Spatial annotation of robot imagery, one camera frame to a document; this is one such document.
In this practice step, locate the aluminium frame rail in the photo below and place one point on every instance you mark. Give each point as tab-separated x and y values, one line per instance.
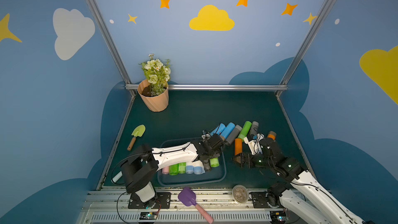
229	87

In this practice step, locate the white blue trash bag roll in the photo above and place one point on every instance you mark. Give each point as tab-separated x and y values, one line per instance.
189	168

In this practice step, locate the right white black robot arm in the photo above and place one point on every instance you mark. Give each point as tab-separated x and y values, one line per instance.
322	208

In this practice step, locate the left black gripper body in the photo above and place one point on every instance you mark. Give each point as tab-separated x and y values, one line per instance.
210	154

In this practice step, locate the beige flower pot with plant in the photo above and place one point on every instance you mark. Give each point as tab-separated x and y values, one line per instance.
154	90

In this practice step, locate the grey roll on right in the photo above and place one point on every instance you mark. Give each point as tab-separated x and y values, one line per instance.
254	130

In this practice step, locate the orange trash bag roll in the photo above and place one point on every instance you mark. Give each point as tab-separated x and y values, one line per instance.
238	146
271	135

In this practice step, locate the dark grey trash bag roll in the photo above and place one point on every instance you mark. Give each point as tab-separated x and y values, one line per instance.
206	165

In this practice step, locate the left circuit board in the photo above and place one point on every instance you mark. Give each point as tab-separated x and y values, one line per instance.
150	216

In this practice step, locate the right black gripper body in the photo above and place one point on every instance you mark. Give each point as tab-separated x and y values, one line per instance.
249	160

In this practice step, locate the circuit board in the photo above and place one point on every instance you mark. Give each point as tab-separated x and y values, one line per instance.
150	216
278	218

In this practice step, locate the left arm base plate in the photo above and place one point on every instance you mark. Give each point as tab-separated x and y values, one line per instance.
162	200

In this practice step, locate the teal plastic storage box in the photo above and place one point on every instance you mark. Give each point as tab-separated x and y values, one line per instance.
215	175

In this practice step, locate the green trash bag roll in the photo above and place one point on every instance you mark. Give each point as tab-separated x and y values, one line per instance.
173	170

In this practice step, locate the light blue toy shovel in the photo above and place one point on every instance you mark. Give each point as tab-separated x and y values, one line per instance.
117	177

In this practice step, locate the right circuit board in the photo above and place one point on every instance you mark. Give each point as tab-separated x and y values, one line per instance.
278	218

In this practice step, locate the pink trash bag roll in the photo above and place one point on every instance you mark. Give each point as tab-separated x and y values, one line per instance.
166	170

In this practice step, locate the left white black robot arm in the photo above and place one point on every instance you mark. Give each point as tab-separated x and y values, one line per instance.
139	168

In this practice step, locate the round clear lid dish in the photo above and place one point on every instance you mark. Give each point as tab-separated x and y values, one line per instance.
240	194

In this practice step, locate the green trowel wooden handle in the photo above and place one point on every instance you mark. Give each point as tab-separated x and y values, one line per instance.
137	132

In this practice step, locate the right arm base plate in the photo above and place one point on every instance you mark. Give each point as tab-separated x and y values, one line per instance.
261	199

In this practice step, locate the purple toy shovel pink handle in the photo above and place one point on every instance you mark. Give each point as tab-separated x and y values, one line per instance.
188	198

